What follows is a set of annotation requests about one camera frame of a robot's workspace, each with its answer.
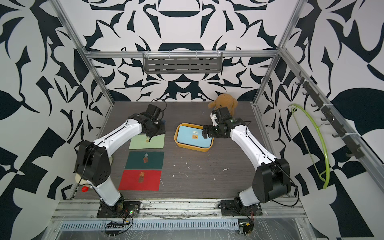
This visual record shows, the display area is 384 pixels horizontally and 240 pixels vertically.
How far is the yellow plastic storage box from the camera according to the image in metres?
0.93

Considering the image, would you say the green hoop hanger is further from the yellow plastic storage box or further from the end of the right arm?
the yellow plastic storage box

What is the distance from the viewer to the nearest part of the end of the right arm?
60 cm


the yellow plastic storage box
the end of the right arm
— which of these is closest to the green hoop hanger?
the end of the right arm

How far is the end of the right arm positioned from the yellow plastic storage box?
165mm
